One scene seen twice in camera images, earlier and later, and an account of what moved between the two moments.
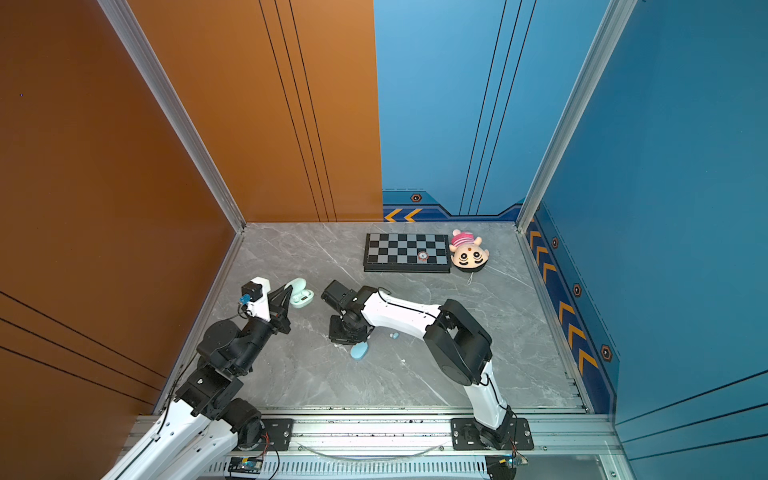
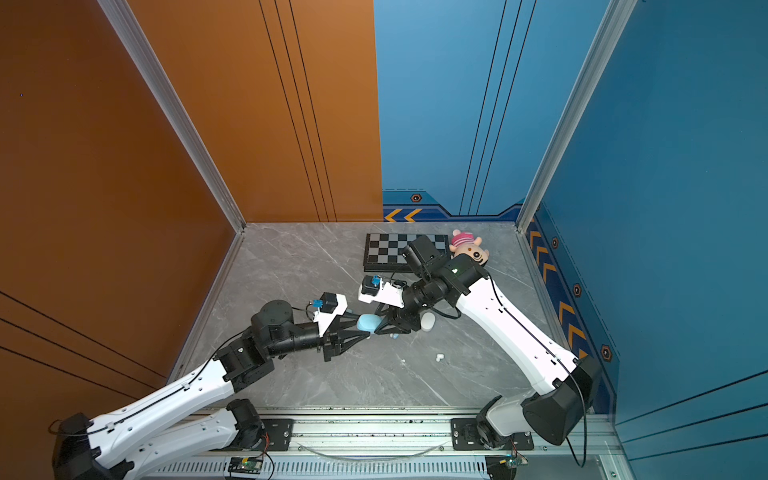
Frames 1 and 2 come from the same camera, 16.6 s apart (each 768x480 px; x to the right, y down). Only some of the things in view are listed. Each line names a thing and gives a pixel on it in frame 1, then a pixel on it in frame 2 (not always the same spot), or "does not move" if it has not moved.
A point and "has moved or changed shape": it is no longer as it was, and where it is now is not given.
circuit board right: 511,461 does not move
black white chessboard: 399,253 does not move
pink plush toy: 466,252 does not move
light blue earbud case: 359,350 has moved or changed shape
